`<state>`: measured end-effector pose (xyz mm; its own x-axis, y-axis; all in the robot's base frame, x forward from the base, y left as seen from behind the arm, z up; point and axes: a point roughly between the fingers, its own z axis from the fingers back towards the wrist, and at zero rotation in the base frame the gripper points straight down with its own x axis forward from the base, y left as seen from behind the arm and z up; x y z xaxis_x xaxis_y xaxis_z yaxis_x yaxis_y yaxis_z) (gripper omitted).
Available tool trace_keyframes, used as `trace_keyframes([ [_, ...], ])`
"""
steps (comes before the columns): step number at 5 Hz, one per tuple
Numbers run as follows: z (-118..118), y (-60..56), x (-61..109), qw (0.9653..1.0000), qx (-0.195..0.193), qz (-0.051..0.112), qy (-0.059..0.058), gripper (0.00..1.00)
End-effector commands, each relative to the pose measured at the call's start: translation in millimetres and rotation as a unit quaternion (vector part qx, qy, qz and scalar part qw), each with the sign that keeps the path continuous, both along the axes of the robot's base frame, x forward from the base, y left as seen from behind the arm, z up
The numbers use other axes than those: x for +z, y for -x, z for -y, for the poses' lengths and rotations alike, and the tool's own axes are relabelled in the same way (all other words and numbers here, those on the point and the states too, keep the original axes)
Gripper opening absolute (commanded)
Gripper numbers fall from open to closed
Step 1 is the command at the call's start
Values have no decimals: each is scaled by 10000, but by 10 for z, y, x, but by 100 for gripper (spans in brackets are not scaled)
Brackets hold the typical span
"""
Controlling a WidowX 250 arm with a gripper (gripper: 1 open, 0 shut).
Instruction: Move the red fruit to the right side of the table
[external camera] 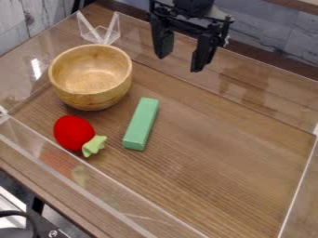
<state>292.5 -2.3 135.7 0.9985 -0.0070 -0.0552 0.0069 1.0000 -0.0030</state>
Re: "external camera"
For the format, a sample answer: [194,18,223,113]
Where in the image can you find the black cable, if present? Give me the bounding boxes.
[0,209,39,238]

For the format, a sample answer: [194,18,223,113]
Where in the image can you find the clear acrylic tray wall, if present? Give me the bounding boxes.
[0,103,315,238]

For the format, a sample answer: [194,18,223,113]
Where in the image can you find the wooden bowl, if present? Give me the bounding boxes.
[48,45,132,111]

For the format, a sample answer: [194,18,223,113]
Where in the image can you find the clear acrylic corner bracket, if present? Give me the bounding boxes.
[76,11,120,45]

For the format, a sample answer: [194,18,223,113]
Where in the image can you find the green rectangular block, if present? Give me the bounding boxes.
[122,98,159,151]

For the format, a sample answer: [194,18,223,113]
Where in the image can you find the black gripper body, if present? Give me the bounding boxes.
[150,0,234,35]

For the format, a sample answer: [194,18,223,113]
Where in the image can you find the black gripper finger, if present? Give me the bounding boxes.
[190,29,221,73]
[150,15,174,60]

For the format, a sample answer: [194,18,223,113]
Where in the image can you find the red plush strawberry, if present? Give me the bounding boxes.
[54,115,108,158]

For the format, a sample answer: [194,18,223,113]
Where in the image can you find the black table leg bracket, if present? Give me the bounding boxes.
[27,197,71,238]

